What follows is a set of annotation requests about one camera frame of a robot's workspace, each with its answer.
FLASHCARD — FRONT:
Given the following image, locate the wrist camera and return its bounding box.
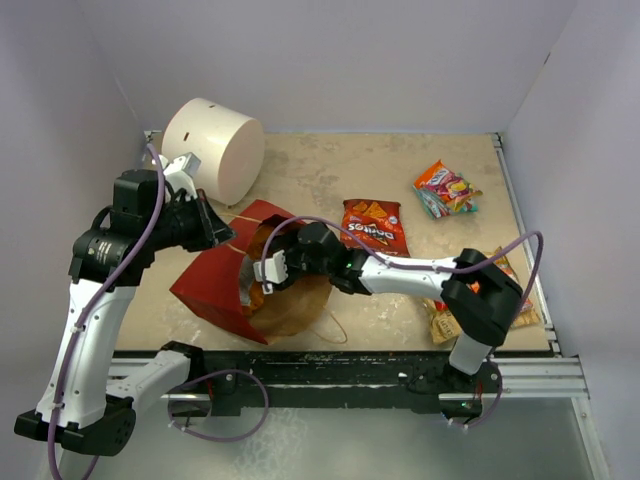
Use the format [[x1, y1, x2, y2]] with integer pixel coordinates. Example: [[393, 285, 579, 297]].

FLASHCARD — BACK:
[[159, 153, 201, 198], [253, 250, 288, 295]]

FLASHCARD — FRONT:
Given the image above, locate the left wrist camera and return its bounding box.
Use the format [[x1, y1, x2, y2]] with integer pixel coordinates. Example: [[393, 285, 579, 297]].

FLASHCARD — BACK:
[[159, 153, 201, 198]]

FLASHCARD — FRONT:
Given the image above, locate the orange yellow snack bag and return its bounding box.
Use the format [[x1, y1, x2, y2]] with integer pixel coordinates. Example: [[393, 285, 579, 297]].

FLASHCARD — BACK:
[[238, 225, 273, 318]]

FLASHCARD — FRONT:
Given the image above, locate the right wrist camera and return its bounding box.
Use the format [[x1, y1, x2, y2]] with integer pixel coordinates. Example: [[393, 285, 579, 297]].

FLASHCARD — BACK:
[[253, 250, 288, 295]]

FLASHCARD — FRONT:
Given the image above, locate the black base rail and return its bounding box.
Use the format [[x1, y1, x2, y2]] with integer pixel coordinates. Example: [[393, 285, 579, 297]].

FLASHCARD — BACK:
[[144, 349, 501, 416]]

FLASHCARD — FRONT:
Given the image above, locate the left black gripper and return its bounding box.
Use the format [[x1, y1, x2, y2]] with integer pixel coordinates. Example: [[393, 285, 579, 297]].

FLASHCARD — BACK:
[[146, 188, 237, 252]]

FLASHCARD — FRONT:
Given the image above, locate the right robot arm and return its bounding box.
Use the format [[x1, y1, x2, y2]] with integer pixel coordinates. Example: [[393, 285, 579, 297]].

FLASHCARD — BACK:
[[253, 221, 525, 391]]

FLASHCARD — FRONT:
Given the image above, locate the colourful candy packet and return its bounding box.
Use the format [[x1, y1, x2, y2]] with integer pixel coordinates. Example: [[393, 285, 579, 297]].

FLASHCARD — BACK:
[[445, 180, 483, 212]]

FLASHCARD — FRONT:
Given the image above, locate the orange small snack packet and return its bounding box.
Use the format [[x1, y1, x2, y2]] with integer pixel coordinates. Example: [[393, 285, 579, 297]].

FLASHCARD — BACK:
[[487, 245, 542, 330]]

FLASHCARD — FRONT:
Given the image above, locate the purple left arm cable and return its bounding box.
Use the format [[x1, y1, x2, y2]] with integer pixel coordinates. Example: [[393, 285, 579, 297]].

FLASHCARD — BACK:
[[46, 143, 166, 480]]

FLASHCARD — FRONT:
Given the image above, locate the orange Fox's candy bag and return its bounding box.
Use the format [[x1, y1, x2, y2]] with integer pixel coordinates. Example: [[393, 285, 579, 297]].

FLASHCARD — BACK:
[[414, 160, 464, 202]]

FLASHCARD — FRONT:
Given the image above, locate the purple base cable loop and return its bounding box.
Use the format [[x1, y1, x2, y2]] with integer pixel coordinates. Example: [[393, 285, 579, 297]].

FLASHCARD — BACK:
[[167, 369, 271, 443]]

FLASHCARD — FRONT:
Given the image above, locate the red Doritos bag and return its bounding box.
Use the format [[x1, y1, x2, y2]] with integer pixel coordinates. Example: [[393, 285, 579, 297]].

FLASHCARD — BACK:
[[341, 199, 410, 257]]

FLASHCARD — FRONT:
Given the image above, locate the red paper bag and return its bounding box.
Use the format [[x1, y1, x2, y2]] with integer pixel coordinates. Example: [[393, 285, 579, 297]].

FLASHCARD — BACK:
[[170, 200, 332, 345]]

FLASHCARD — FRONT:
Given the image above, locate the gold chips bag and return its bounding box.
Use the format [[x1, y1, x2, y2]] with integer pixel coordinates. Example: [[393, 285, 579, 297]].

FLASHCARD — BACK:
[[423, 299, 462, 345]]

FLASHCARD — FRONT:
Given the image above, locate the white cylinder container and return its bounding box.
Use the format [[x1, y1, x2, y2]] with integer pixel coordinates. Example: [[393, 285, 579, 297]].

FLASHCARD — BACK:
[[161, 98, 265, 206]]

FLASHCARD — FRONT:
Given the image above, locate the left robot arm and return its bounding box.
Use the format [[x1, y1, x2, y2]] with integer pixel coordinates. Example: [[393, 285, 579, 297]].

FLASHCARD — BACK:
[[14, 167, 235, 456]]

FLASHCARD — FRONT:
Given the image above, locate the teal candy packet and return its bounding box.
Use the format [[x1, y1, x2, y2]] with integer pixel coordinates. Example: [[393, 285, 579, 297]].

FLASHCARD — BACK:
[[413, 187, 478, 220]]

